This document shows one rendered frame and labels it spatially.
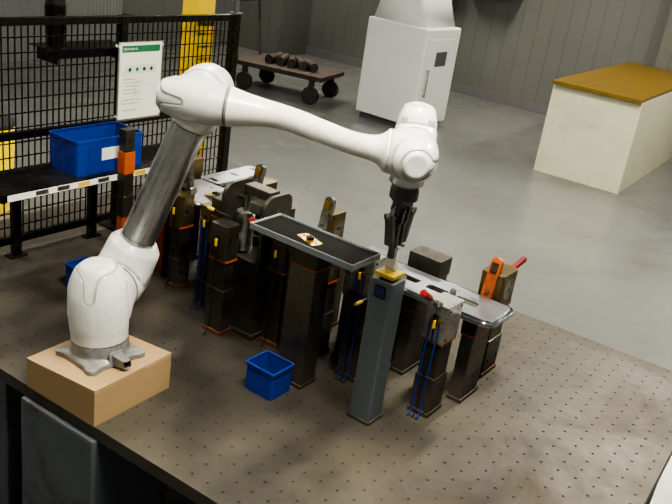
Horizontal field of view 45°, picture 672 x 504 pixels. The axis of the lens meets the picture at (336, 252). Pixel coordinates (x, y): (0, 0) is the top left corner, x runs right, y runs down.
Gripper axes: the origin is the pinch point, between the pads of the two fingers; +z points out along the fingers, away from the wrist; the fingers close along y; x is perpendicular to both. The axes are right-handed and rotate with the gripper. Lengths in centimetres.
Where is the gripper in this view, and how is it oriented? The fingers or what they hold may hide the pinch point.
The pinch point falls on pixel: (392, 257)
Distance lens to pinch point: 217.1
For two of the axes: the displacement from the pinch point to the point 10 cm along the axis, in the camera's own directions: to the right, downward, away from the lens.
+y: 5.9, -2.3, 7.7
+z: -1.4, 9.1, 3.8
